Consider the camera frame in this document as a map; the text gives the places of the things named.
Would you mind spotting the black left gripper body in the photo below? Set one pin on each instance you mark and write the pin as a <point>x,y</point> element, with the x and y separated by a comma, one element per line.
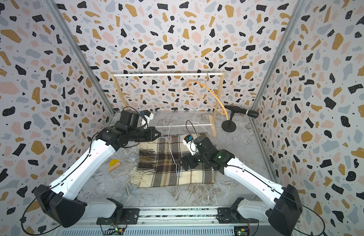
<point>142,134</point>

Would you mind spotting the green circuit board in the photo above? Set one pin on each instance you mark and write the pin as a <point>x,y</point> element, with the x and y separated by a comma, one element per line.
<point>241,231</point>
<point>116,231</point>

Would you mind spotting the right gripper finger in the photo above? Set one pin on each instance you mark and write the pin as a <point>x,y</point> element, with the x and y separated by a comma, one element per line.
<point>193,165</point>
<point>185,162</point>

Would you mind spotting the aluminium corner profile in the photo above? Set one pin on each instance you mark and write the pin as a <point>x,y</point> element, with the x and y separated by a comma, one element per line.
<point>280,49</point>
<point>54,11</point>

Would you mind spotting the aluminium corner profile right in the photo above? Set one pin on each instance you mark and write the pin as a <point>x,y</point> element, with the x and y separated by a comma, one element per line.
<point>280,49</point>

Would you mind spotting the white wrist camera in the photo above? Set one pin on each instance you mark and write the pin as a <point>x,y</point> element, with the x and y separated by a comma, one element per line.
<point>188,141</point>
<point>148,115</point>

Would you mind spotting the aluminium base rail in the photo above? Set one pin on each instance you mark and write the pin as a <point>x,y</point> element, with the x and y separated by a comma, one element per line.
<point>167,221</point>

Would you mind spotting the green circuit board right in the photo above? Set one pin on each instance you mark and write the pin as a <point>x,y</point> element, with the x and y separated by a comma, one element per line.
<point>241,231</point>

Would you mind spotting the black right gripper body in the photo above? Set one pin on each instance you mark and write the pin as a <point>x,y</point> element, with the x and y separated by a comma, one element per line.
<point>204,161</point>

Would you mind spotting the brown plaid scarf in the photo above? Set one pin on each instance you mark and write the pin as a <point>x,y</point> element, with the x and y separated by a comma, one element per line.
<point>159,166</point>

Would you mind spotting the green circuit board left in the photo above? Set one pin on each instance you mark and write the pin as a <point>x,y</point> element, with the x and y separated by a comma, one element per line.
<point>116,231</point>

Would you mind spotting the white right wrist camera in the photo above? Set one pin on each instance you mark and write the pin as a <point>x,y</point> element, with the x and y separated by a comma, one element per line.
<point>188,141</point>

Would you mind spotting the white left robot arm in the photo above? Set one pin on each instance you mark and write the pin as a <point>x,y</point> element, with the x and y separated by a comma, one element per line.
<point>59,199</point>

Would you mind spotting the wooden clothes rack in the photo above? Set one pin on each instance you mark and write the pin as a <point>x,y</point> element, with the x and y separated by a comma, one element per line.
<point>166,92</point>

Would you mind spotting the wooden block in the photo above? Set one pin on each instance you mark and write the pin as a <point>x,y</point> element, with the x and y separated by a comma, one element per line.
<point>113,167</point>

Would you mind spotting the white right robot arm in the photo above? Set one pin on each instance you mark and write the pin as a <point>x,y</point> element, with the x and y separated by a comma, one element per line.
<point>282,205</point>

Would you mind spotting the yellow block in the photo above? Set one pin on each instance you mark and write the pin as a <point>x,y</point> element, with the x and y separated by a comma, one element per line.
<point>114,162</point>

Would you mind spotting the orange wooden hanger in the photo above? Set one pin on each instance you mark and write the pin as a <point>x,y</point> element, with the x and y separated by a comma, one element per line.
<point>207,95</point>

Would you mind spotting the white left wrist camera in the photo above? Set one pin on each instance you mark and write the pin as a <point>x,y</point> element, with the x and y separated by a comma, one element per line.
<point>148,115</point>

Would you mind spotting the aluminium corner profile left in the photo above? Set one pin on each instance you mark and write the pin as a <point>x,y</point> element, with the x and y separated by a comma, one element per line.
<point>54,11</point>

